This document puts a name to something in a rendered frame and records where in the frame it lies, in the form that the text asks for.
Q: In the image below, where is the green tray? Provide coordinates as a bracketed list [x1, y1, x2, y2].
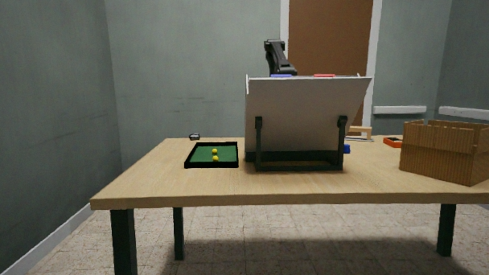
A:
[184, 142, 239, 169]

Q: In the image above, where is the blue round plug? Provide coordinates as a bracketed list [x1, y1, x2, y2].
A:
[343, 144, 351, 154]

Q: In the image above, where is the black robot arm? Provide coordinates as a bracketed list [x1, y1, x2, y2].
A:
[264, 39, 297, 76]

